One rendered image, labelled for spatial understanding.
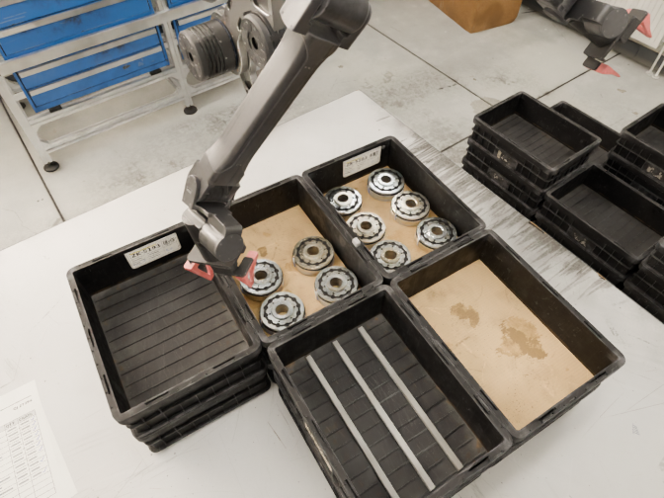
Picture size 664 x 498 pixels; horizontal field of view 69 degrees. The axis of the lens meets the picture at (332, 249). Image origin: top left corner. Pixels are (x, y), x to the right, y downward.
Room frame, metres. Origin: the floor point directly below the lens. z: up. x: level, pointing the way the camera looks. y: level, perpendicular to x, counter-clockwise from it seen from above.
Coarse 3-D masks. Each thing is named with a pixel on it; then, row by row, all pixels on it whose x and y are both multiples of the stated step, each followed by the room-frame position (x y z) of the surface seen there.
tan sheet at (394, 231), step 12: (360, 180) 1.00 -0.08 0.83; (360, 192) 0.95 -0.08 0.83; (372, 204) 0.91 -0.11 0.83; (384, 204) 0.91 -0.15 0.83; (384, 216) 0.86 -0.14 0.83; (432, 216) 0.86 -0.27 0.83; (396, 228) 0.82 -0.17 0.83; (408, 228) 0.82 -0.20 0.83; (396, 240) 0.78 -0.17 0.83; (408, 240) 0.78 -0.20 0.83; (420, 252) 0.74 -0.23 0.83
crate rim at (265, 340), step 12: (288, 180) 0.90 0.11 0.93; (300, 180) 0.90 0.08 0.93; (252, 192) 0.86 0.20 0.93; (264, 192) 0.86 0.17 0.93; (312, 192) 0.86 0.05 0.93; (336, 228) 0.74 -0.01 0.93; (348, 240) 0.70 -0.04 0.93; (360, 252) 0.67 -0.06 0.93; (372, 264) 0.63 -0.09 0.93; (228, 276) 0.61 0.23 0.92; (372, 288) 0.57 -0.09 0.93; (240, 300) 0.54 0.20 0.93; (348, 300) 0.54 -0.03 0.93; (252, 312) 0.51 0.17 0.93; (324, 312) 0.51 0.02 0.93; (252, 324) 0.48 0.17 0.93; (300, 324) 0.48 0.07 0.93; (264, 336) 0.46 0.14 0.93; (276, 336) 0.46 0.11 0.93
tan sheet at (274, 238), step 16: (256, 224) 0.84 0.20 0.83; (272, 224) 0.84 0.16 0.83; (288, 224) 0.84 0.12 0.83; (304, 224) 0.84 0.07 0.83; (256, 240) 0.78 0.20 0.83; (272, 240) 0.78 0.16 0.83; (288, 240) 0.78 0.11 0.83; (240, 256) 0.73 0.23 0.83; (272, 256) 0.73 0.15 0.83; (288, 256) 0.73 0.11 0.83; (336, 256) 0.73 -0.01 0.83; (288, 272) 0.68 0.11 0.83; (288, 288) 0.64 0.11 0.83; (304, 288) 0.64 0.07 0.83; (256, 304) 0.59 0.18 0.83; (304, 304) 0.59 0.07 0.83; (320, 304) 0.59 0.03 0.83
